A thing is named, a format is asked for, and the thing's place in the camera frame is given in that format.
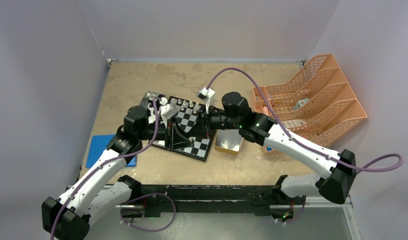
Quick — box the silver pink tin tray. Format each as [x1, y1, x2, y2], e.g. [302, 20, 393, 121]
[139, 91, 169, 123]

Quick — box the gold metal tin tray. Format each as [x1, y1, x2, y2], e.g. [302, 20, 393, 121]
[214, 129, 243, 156]

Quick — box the blue notebook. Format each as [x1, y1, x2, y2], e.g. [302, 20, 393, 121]
[85, 134, 139, 169]

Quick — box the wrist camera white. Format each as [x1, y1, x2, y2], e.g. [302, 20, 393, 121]
[159, 97, 178, 128]
[196, 87, 216, 114]

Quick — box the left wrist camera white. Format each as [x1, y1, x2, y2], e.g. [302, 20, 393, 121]
[159, 97, 178, 128]

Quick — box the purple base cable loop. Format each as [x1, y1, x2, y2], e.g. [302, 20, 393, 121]
[119, 192, 177, 232]

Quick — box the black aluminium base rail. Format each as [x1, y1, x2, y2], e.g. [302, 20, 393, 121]
[59, 183, 354, 220]

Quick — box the black white chessboard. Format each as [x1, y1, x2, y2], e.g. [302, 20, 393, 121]
[152, 96, 216, 163]

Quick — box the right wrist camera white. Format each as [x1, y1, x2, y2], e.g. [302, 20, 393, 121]
[196, 87, 216, 114]

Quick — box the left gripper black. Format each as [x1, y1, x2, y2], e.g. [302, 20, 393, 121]
[137, 115, 194, 150]

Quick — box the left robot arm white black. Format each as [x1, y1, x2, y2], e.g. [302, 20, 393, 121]
[41, 101, 177, 240]

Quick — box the small box in organizer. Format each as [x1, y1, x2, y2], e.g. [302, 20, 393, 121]
[292, 98, 310, 111]

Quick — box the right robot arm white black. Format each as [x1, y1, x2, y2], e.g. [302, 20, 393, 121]
[197, 88, 357, 204]

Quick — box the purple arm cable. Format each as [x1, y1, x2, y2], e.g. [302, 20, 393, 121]
[49, 96, 162, 240]
[205, 67, 404, 174]

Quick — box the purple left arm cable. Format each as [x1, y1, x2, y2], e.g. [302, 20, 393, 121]
[49, 96, 162, 240]

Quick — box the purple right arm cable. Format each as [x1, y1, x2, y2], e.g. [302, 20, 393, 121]
[205, 67, 404, 174]

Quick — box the orange plastic file organizer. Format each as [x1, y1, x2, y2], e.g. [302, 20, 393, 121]
[251, 54, 368, 147]

